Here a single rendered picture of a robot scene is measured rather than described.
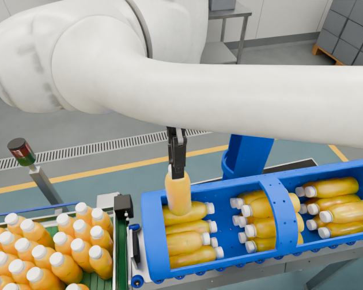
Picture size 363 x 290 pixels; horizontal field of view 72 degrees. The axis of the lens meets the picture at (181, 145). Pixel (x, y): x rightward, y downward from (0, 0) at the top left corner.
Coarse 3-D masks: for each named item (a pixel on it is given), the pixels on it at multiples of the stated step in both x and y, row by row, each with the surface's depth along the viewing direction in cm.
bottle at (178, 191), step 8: (168, 176) 64; (184, 176) 63; (168, 184) 64; (176, 184) 63; (184, 184) 63; (168, 192) 66; (176, 192) 64; (184, 192) 65; (168, 200) 69; (176, 200) 67; (184, 200) 67; (176, 208) 70; (184, 208) 71
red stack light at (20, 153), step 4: (28, 144) 95; (24, 148) 93; (28, 148) 95; (12, 152) 92; (16, 152) 92; (20, 152) 92; (24, 152) 93; (28, 152) 95; (16, 156) 93; (20, 156) 93; (24, 156) 94
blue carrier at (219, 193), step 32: (160, 192) 84; (192, 192) 83; (224, 192) 100; (288, 192) 106; (160, 224) 73; (224, 224) 101; (288, 224) 77; (160, 256) 72; (224, 256) 91; (256, 256) 78
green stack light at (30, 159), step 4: (32, 152) 97; (28, 156) 95; (32, 156) 97; (20, 160) 94; (24, 160) 95; (28, 160) 96; (32, 160) 98; (20, 164) 97; (24, 164) 96; (28, 164) 97
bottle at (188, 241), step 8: (176, 232) 83; (184, 232) 82; (192, 232) 82; (168, 240) 80; (176, 240) 80; (184, 240) 80; (192, 240) 80; (200, 240) 81; (168, 248) 79; (176, 248) 79; (184, 248) 79; (192, 248) 80
